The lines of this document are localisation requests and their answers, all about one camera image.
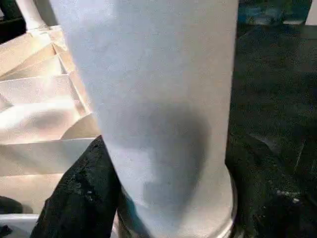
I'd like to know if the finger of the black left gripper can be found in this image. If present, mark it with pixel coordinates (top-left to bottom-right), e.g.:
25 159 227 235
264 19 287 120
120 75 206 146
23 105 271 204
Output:
0 222 12 238
0 195 33 214

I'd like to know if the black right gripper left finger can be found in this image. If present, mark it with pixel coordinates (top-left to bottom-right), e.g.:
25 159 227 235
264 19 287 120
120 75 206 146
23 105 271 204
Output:
29 135 124 238

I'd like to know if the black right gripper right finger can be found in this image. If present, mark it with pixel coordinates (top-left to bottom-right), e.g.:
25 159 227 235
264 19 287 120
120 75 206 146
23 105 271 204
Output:
225 141 317 238

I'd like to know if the white plastic table top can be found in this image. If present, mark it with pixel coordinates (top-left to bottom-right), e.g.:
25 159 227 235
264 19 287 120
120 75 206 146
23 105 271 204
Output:
0 24 119 238

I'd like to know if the white plastic table leg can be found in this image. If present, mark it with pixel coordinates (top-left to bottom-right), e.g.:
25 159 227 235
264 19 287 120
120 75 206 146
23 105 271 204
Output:
48 0 240 238
15 0 58 32

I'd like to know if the black table mat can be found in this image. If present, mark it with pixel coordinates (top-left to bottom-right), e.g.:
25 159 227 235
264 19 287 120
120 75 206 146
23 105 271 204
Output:
0 0 317 238

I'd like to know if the teal white plastic package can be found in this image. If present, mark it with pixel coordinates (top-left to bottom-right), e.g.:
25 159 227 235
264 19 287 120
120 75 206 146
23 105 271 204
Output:
239 0 312 25

